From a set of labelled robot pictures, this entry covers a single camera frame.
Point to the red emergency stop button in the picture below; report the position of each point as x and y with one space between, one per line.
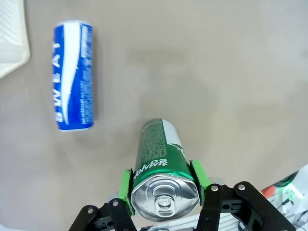
267 191

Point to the green soda can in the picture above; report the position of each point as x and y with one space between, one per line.
158 154

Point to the blue Pocari Sweat can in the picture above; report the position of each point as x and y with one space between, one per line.
72 77

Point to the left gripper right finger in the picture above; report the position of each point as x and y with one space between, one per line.
201 178

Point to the cream shopping basket brown rim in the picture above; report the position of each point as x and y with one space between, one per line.
12 36

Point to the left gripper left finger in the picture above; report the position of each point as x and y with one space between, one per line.
125 190

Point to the green lit device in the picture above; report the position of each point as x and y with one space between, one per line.
291 191

